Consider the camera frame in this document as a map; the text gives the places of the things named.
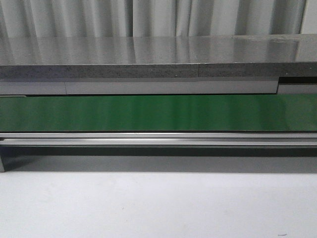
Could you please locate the green conveyor belt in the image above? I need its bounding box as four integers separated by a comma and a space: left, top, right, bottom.
0, 94, 317, 132

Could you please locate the grey stone slab table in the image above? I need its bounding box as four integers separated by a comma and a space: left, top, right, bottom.
0, 34, 317, 79

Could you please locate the grey conveyor rear guard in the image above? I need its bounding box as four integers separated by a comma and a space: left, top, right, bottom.
0, 76, 317, 96

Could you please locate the white pleated curtain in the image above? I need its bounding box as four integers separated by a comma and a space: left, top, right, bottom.
0, 0, 317, 38

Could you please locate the aluminium conveyor front rail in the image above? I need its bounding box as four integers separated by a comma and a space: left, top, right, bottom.
0, 132, 317, 174

